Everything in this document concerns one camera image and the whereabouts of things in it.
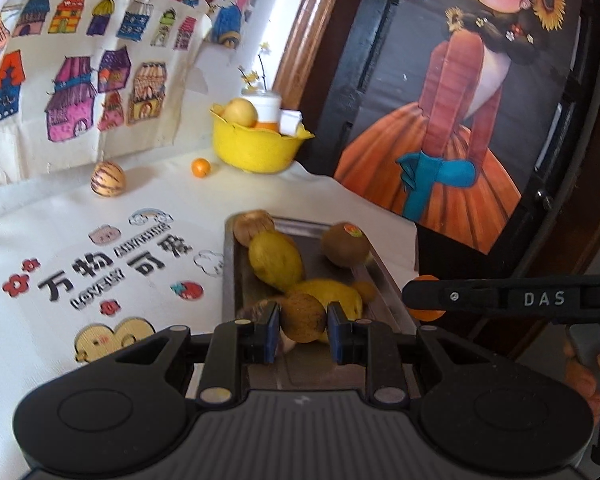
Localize brown wooden post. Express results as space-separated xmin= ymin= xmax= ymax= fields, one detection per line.
xmin=271 ymin=0 xmax=353 ymax=106

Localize brown round fruit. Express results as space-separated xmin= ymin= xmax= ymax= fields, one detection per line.
xmin=280 ymin=293 xmax=328 ymax=344
xmin=352 ymin=281 xmax=378 ymax=306

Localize girl painting poster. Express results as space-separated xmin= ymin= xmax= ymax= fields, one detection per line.
xmin=332 ymin=0 xmax=586 ymax=256

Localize yellow-green mango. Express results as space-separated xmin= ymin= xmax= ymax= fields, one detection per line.
xmin=248 ymin=230 xmax=306 ymax=293

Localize yellow apple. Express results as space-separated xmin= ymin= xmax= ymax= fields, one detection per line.
xmin=223 ymin=98 xmax=258 ymax=128

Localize purple striped pepino melon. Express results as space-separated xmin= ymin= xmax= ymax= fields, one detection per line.
xmin=90 ymin=160 xmax=126 ymax=197

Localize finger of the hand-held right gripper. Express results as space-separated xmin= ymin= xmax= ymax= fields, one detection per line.
xmin=401 ymin=275 xmax=509 ymax=318

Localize house drawings paper poster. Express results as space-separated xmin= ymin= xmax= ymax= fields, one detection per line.
xmin=0 ymin=0 xmax=213 ymax=186

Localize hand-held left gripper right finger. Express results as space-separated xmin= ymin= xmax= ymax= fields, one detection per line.
xmin=327 ymin=302 xmax=489 ymax=406

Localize metal tray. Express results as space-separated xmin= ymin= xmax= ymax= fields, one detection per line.
xmin=222 ymin=214 xmax=421 ymax=391

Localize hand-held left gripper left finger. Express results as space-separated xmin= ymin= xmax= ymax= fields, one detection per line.
xmin=112 ymin=305 xmax=282 ymax=406

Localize small white box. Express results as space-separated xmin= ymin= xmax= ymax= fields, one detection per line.
xmin=279 ymin=109 xmax=304 ymax=137

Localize brown striped melon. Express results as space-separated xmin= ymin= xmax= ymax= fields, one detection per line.
xmin=233 ymin=210 xmax=276 ymax=248

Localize tan round fruit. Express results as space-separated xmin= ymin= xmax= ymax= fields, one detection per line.
xmin=242 ymin=297 xmax=296 ymax=356

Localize white printed tablecloth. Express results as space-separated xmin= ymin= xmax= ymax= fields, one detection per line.
xmin=0 ymin=145 xmax=421 ymax=480

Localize golden brown kiwi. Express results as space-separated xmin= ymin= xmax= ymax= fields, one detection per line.
xmin=321 ymin=222 xmax=371 ymax=267

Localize person's right hand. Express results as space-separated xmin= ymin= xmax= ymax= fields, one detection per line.
xmin=562 ymin=332 xmax=600 ymax=428

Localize yellow oval fruit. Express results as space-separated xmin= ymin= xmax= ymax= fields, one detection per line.
xmin=286 ymin=279 xmax=365 ymax=343

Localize yellow plastic bowl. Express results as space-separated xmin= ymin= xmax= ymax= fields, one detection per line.
xmin=209 ymin=102 xmax=315 ymax=175

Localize yellow artificial flowers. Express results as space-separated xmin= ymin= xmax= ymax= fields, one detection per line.
xmin=237 ymin=42 xmax=273 ymax=93

